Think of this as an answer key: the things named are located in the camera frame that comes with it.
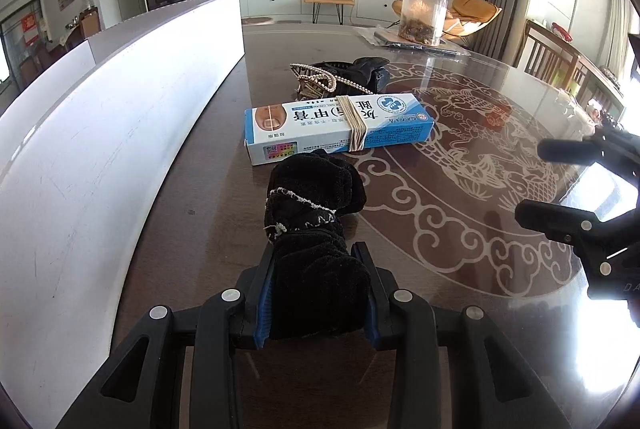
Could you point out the black claw hair clip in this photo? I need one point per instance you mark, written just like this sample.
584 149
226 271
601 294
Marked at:
372 71

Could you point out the wooden bench black legs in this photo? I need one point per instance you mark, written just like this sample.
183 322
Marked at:
327 0

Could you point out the red window sign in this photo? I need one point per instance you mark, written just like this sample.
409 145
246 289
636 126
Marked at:
30 29

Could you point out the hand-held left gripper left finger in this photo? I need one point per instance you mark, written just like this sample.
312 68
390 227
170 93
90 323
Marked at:
264 309

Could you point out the pearl hair clip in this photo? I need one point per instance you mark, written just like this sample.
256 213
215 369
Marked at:
312 81

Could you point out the white television cabinet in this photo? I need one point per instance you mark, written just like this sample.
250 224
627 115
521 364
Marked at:
280 4

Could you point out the clear plastic jar black lid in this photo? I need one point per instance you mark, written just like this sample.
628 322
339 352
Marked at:
422 14

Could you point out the large white cardboard box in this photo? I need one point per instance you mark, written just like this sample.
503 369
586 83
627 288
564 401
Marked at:
100 134

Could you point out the blue white ointment box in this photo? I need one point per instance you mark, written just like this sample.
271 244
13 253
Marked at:
320 129

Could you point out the yellow lounge chair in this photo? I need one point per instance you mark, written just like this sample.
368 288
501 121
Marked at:
470 9

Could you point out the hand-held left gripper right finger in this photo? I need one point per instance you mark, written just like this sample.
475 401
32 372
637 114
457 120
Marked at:
372 331

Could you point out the wooden dining chair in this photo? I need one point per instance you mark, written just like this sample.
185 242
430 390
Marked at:
597 84
547 51

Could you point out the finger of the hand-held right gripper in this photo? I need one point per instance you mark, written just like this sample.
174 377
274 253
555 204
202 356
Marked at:
565 150
550 219

